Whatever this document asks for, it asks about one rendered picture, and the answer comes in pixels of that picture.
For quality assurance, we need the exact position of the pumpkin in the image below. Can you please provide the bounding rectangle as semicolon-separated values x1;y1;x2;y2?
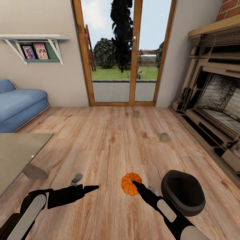
121;172;142;196

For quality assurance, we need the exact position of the cauldron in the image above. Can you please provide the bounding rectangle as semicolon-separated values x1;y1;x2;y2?
161;170;206;217

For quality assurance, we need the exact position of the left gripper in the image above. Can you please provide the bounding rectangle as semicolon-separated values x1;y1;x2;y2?
60;184;99;206

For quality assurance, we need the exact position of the pillar candle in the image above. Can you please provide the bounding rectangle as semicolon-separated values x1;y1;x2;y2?
134;111;139;118
160;132;168;143

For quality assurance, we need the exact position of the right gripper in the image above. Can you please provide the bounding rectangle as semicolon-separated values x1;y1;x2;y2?
132;180;154;204

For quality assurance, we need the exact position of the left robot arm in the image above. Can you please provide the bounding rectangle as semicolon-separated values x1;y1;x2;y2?
0;173;99;240

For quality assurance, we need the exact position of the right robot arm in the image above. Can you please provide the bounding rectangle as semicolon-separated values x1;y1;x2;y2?
132;180;210;240

